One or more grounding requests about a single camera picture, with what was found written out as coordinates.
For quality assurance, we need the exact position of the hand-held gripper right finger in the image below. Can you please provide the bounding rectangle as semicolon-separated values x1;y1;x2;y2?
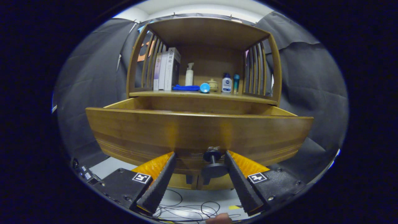
224;151;308;216

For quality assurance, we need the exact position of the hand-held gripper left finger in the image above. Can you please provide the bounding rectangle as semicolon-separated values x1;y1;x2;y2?
93;152;178;215

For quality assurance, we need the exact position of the black drawer knob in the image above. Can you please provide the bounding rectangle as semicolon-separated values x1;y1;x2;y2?
201;147;229;179

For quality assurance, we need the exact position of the wooden drawer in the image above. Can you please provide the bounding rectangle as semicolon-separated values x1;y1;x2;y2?
86;96;314;175

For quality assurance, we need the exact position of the wooden cabinet door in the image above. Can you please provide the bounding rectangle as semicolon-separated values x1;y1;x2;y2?
197;174;235;191
168;173;199;190

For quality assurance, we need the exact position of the wooden countertop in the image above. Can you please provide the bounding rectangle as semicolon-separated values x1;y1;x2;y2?
129;90;278;105

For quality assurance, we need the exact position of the wooden cabinet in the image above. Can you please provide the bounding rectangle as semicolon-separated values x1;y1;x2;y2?
126;17;282;191

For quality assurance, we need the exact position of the black equipment box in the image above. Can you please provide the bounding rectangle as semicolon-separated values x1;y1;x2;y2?
72;158;103;187

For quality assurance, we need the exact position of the white lotion bottle blue cap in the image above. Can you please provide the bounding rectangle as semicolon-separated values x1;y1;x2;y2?
221;73;232;93

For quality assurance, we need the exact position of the white pump bottle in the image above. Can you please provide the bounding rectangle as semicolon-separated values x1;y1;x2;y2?
185;63;194;86

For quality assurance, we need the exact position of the pale purple book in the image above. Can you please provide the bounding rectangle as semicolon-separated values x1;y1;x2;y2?
153;53;163;91

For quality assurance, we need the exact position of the thin white book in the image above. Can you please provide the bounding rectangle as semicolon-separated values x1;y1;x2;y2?
158;51;168;91

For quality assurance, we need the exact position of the white and black book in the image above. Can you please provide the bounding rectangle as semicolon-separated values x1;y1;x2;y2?
164;47;181;91

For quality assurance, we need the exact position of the tangle of black cables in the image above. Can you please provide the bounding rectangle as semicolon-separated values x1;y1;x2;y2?
137;188;241;223

